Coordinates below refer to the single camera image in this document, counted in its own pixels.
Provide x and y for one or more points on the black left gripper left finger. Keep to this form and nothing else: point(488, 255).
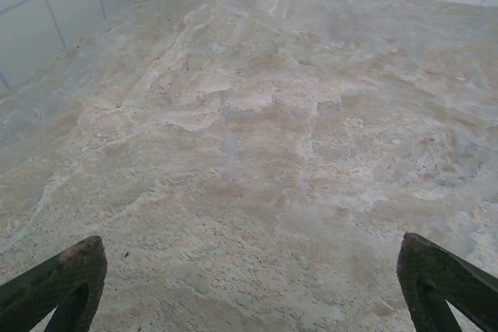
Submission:
point(78, 266)

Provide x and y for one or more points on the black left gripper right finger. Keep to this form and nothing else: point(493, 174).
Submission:
point(424, 270)

